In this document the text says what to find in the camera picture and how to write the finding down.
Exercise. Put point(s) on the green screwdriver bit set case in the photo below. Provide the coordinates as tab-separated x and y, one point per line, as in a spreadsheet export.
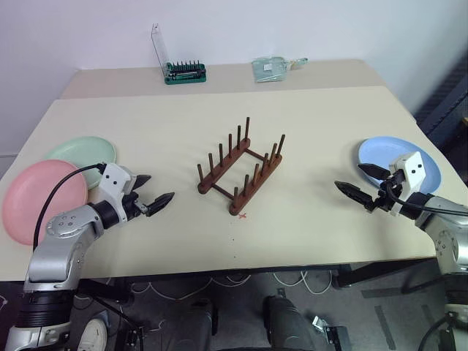
184	75

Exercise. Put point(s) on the white shoe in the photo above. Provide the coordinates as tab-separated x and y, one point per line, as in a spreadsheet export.
93	334

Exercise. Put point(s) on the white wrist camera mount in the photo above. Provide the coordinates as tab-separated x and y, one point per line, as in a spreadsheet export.
413	168
114	179

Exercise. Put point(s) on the black table leg frame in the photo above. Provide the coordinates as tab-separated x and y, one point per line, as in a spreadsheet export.
380	272
106	292

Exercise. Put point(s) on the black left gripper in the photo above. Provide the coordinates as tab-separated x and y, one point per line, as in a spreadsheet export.
133	208

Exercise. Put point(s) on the blue plate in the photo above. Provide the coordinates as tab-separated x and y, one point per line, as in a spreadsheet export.
387	150

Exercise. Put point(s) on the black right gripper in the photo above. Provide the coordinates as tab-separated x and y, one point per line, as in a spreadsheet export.
387	197

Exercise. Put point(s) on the dark radiator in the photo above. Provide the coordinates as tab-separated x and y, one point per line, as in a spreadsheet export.
448	102

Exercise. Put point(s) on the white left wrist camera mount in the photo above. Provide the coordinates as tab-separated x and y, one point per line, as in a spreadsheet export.
114	179

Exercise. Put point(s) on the green plate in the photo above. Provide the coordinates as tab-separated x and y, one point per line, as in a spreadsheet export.
84	151

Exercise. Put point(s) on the brown wooden dish rack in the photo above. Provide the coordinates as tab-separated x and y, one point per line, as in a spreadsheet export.
239	183

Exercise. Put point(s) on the metal caster bracket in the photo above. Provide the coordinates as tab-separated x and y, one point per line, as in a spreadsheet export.
329	332

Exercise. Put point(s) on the dark rounded shape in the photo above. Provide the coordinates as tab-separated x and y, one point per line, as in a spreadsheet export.
203	325

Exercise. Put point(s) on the green plastic packet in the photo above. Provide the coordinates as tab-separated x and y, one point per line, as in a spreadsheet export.
268	69

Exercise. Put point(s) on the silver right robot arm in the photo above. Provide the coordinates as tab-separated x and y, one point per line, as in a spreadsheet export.
448	241

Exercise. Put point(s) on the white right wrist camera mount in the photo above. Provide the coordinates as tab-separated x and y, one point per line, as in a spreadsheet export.
413	168

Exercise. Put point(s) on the pink plate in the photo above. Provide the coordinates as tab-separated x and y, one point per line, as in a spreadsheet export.
36	201

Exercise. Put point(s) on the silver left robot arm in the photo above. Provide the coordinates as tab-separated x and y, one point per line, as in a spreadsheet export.
62	234

